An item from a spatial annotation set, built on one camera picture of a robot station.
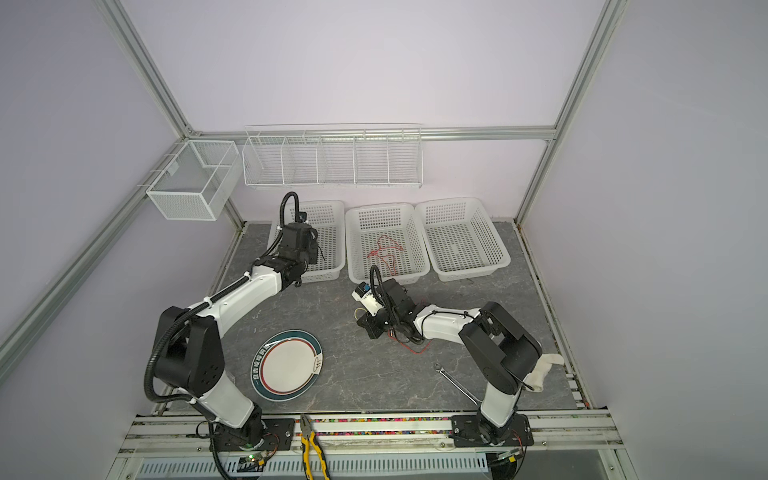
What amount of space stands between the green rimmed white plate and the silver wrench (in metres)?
0.34

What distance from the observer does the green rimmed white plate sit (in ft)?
2.65

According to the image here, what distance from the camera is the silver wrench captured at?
81 centimetres
